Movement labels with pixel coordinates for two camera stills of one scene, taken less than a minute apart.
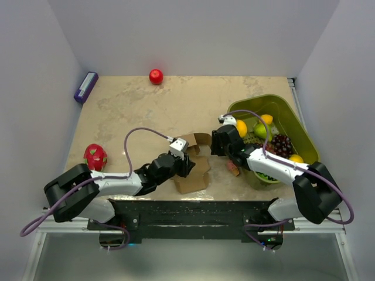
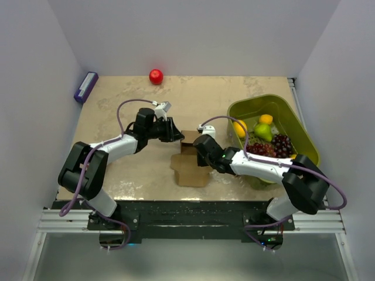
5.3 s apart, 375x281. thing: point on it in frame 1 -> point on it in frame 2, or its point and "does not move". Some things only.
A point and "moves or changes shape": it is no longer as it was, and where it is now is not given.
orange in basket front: x=241 y=127 does not move
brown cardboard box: x=197 y=178 moves or changes shape
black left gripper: x=185 y=165 -> x=171 y=134
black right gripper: x=214 y=146 -> x=200 y=163
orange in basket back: x=267 y=119 does not move
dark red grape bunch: x=280 y=145 does not move
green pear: x=261 y=130 does not move
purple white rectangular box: x=86 y=87 does not move
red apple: x=156 y=76 does not move
